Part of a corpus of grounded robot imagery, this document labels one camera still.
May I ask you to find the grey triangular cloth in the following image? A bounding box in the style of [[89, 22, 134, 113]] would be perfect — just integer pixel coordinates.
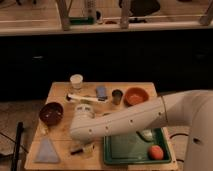
[[34, 138, 60, 163]]

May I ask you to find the blue sponge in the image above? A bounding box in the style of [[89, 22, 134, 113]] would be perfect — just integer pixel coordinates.
[[96, 86, 107, 100]]

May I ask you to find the black floor cable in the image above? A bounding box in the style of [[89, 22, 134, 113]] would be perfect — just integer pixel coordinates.
[[169, 132, 190, 140]]

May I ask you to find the orange ball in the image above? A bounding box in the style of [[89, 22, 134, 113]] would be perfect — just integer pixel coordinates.
[[148, 145, 164, 160]]

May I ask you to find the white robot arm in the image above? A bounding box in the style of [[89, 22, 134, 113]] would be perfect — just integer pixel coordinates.
[[70, 90, 213, 171]]

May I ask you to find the dark purple bowl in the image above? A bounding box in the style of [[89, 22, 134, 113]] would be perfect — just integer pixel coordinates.
[[39, 102, 63, 126]]

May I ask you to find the white paper cup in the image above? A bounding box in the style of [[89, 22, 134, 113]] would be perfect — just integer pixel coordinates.
[[70, 74, 83, 89]]

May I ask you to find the orange bowl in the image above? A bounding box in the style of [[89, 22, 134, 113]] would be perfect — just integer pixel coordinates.
[[124, 87, 149, 106]]

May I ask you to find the green plastic tray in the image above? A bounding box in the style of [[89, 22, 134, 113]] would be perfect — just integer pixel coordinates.
[[103, 128, 171, 165]]

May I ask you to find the dark metal cup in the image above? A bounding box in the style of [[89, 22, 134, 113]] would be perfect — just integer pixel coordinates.
[[112, 89, 123, 105]]

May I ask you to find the black pole stand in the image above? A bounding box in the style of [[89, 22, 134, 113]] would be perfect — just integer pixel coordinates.
[[11, 122, 24, 171]]

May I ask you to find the wooden block eraser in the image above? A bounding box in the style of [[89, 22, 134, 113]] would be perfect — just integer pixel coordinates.
[[70, 144, 94, 155]]

